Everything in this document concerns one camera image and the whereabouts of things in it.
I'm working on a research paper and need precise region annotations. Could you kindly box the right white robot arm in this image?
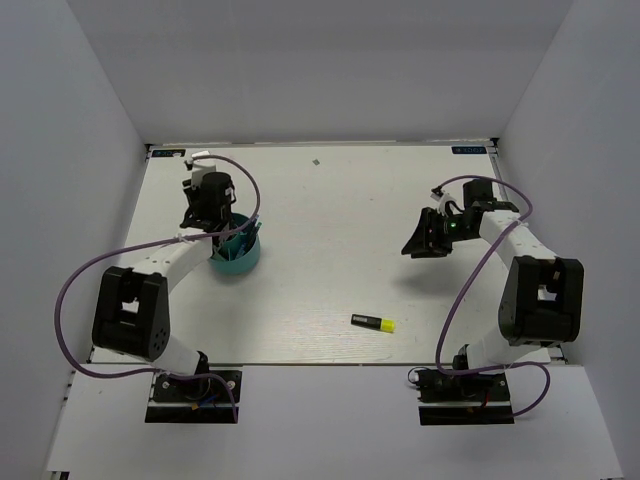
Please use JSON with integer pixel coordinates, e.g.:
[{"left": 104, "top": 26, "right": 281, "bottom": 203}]
[{"left": 402, "top": 175, "right": 584, "bottom": 399}]

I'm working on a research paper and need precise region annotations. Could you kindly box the left blue corner label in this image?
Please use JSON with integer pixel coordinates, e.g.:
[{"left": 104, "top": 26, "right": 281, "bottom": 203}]
[{"left": 151, "top": 149, "right": 186, "bottom": 158}]

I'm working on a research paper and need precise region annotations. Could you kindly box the blue corner label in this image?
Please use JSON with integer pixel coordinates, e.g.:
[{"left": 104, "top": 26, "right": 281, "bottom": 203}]
[
  {"left": 151, "top": 149, "right": 186, "bottom": 158},
  {"left": 451, "top": 145, "right": 487, "bottom": 155}
]

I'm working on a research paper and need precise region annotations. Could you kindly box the yellow black highlighter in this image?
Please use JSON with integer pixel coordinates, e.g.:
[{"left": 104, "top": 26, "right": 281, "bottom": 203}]
[{"left": 350, "top": 314, "right": 395, "bottom": 333}]

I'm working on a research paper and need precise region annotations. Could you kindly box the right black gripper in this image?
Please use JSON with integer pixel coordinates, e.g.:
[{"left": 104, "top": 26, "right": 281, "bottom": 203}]
[{"left": 401, "top": 206, "right": 477, "bottom": 258}]

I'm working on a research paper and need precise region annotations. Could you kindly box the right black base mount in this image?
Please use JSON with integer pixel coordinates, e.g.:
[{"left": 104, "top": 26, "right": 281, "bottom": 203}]
[{"left": 407, "top": 367, "right": 515, "bottom": 427}]

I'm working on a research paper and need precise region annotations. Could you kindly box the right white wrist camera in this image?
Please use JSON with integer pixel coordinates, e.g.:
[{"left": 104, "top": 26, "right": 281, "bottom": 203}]
[{"left": 431, "top": 186, "right": 460, "bottom": 217}]

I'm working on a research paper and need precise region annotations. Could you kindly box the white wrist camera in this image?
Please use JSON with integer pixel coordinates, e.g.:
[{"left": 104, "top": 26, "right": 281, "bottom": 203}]
[
  {"left": 431, "top": 186, "right": 460, "bottom": 217},
  {"left": 184, "top": 150, "right": 217, "bottom": 189}
]

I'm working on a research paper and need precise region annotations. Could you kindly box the right blue corner label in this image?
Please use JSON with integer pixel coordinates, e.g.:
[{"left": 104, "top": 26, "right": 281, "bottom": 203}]
[{"left": 451, "top": 145, "right": 487, "bottom": 155}]

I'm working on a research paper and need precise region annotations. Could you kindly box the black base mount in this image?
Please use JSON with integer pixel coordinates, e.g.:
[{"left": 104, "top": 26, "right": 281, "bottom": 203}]
[
  {"left": 407, "top": 367, "right": 515, "bottom": 427},
  {"left": 145, "top": 369, "right": 243, "bottom": 425}
]

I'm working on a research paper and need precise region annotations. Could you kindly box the blue capped pen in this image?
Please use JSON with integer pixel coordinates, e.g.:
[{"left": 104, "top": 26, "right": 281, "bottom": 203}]
[{"left": 236, "top": 221, "right": 262, "bottom": 259}]

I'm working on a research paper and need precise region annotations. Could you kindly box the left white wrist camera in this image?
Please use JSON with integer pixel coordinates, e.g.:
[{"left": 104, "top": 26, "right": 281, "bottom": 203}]
[{"left": 184, "top": 150, "right": 217, "bottom": 189}]

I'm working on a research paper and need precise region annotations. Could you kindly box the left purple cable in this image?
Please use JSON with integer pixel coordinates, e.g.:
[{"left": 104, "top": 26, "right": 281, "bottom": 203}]
[{"left": 53, "top": 155, "right": 263, "bottom": 424}]

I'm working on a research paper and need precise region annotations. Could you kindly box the teal round desk organizer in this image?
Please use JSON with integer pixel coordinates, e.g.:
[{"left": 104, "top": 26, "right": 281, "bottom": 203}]
[{"left": 209, "top": 219, "right": 261, "bottom": 275}]

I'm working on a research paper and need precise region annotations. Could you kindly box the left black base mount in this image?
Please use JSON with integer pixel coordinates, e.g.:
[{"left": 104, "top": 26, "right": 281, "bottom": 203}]
[{"left": 145, "top": 369, "right": 243, "bottom": 425}]

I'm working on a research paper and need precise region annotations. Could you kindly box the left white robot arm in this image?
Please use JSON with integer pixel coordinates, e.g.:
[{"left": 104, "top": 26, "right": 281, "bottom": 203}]
[{"left": 92, "top": 172, "right": 235, "bottom": 399}]

